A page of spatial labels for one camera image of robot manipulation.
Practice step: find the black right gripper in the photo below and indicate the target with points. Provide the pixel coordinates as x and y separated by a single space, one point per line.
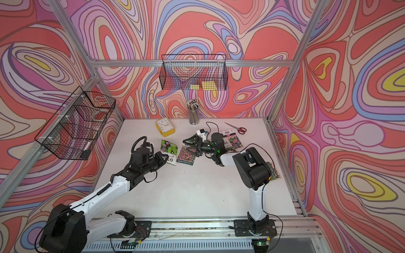
196 140

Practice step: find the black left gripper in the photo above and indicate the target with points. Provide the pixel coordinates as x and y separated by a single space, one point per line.
158 156

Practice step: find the pink flower field seed packet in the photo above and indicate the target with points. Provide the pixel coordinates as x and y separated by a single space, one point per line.
185 157

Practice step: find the green leaf seed packet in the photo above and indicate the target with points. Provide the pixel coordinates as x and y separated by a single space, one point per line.
171 150

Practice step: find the purple pink flower seed packet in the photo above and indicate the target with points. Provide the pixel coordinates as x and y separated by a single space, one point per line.
231 139

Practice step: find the yellow sunflower seed packet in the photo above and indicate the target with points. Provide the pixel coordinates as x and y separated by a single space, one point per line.
274 174

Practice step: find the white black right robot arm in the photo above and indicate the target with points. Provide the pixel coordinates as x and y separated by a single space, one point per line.
254 172

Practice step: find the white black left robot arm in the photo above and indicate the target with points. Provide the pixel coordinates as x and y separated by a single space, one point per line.
70 228

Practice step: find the yellow square alarm clock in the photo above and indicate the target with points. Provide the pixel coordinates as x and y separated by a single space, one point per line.
165 127

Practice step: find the striped pencil cup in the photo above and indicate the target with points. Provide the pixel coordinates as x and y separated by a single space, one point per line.
193 111

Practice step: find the small yellow sticky notes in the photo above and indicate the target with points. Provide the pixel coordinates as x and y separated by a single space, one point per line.
195 87

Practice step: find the yellow sticky notes pad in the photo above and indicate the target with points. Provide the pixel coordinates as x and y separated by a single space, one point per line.
209 85

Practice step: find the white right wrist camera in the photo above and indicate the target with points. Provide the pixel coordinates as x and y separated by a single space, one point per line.
202 134

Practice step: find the red handled scissors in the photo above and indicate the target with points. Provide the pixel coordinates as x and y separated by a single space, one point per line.
240 130

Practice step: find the black wire basket back wall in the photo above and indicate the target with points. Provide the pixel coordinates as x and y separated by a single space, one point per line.
179 71

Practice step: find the black wire basket wall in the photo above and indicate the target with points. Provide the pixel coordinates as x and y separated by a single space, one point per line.
179 71
73 131

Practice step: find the black wire basket left wall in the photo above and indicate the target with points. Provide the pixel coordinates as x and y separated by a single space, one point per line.
73 131

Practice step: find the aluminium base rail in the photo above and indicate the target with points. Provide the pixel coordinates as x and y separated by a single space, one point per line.
289 235

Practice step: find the aluminium frame post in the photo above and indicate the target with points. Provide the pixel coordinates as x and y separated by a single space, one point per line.
74 38

